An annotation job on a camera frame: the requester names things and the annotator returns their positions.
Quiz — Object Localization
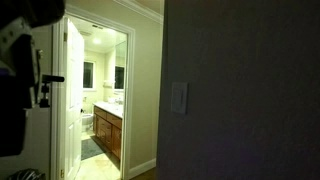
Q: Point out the white wall switch plate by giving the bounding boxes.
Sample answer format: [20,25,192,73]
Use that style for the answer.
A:
[170,81,189,116]

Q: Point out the white vanity countertop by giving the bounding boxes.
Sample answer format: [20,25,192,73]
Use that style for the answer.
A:
[93,101,125,119]

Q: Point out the wooden vanity cabinet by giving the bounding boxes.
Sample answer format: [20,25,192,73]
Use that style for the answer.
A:
[92,105,123,161]

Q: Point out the bathroom window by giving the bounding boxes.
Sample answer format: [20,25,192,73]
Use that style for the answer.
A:
[82,60,97,91]

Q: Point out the white toilet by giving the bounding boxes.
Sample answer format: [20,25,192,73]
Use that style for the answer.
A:
[81,112,95,132]

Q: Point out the white baseboard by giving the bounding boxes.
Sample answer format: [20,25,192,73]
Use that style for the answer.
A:
[127,157,157,180]

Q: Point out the round ceiling light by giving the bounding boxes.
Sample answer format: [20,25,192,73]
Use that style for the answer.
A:
[91,36,103,46]

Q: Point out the white crown molding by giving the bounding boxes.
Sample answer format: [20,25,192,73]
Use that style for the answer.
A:
[113,0,165,25]

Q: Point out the white panelled door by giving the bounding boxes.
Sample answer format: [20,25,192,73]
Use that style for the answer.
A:
[63,18,85,180]

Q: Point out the grey bath mat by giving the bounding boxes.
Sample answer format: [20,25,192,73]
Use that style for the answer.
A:
[80,137,105,161]

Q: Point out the dark striped bundle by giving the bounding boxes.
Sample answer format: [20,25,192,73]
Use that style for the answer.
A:
[6,168,47,180]

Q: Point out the white door frame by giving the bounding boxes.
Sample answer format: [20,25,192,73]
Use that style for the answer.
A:
[49,3,136,180]

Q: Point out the bathroom wall mirror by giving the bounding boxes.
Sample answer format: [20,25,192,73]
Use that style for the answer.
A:
[113,41,128,93]

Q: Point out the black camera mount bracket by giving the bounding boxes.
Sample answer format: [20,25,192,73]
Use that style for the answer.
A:
[38,74,66,109]

